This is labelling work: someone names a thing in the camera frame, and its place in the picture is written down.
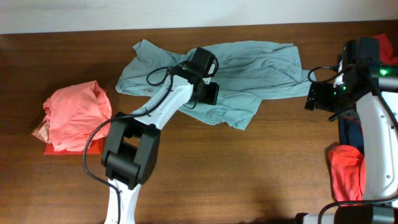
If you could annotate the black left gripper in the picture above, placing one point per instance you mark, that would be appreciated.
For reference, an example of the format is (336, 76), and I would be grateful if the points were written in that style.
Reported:
(212, 94)

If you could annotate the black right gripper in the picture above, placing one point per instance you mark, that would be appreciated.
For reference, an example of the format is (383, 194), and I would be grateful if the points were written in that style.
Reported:
(321, 102)

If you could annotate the light grey-blue t-shirt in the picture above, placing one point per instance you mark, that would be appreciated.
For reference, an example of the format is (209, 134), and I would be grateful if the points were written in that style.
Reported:
(249, 72)

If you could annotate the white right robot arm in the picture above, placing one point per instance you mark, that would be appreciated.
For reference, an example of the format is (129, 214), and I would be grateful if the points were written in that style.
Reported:
(365, 90)

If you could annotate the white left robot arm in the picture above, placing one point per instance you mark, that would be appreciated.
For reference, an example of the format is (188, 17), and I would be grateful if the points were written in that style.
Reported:
(132, 146)

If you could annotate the navy blue garment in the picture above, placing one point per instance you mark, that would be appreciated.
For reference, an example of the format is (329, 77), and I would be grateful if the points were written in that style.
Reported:
(350, 133)

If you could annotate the orange-red crumpled garment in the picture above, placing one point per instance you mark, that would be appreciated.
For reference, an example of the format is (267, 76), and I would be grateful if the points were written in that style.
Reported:
(348, 173)

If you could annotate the red printed t-shirt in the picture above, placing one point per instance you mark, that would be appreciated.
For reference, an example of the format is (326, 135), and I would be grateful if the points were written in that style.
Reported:
(386, 50)

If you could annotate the folded pink shirt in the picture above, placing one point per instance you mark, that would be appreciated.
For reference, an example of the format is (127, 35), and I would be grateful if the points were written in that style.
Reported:
(71, 115)

